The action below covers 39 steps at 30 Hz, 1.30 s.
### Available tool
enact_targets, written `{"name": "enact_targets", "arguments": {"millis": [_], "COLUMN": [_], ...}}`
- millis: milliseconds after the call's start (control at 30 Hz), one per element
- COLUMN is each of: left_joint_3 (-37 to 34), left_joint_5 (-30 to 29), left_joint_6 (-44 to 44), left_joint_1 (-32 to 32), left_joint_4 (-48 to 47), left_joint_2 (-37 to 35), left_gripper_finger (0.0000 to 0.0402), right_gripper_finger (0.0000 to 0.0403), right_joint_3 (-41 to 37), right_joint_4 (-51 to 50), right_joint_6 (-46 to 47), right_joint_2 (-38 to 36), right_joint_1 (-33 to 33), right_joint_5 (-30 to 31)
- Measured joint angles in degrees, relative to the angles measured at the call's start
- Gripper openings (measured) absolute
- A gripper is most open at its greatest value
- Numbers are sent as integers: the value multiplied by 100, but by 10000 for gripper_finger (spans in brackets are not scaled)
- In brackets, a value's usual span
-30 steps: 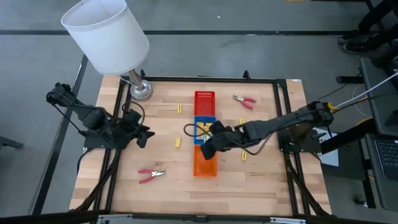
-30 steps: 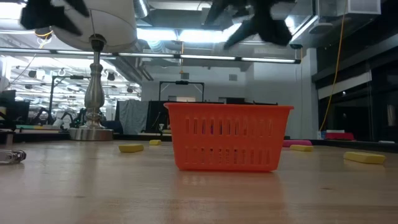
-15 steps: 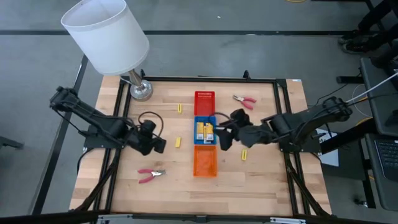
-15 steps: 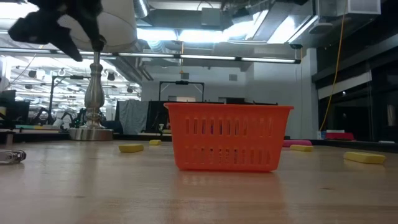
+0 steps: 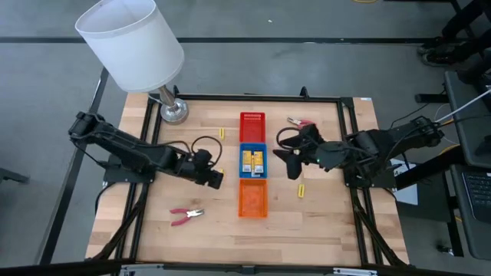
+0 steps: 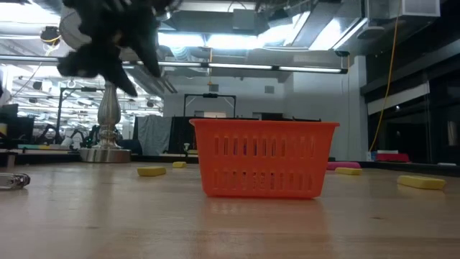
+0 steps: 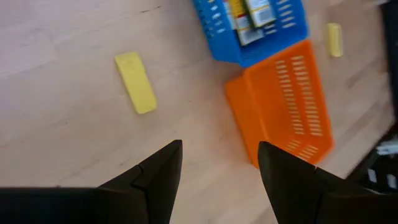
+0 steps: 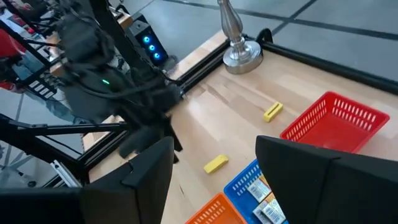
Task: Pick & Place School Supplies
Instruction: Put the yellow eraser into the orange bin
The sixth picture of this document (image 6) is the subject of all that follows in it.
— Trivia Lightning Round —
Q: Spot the grey cloth cover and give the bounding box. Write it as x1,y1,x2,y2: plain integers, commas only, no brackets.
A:
137,114,173,157

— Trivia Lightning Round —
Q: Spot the red flat box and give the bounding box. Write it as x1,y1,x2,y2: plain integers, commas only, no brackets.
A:
374,153,411,163

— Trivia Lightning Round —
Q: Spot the LED light bar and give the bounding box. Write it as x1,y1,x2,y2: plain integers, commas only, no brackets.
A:
0,55,349,75

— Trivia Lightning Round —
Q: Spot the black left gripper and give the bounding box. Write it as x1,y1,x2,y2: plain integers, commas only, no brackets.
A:
56,0,180,98

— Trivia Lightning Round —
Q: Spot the silver table lamp white shade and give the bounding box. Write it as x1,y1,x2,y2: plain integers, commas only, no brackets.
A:
58,6,132,164

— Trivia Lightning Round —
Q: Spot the pink flat cushion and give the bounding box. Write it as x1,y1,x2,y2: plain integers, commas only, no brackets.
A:
326,160,362,171

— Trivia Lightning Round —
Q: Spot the yellow hanging cable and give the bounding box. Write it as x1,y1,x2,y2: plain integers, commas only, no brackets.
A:
369,0,402,153

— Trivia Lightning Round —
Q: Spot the black gantry stand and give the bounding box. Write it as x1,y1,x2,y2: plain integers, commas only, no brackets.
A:
183,93,237,118

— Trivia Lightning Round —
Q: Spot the black aluminium table frame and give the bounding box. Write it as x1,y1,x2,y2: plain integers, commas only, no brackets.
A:
0,148,460,178

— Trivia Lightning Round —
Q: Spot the orange plastic basket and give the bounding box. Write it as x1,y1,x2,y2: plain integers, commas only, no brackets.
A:
189,118,341,200

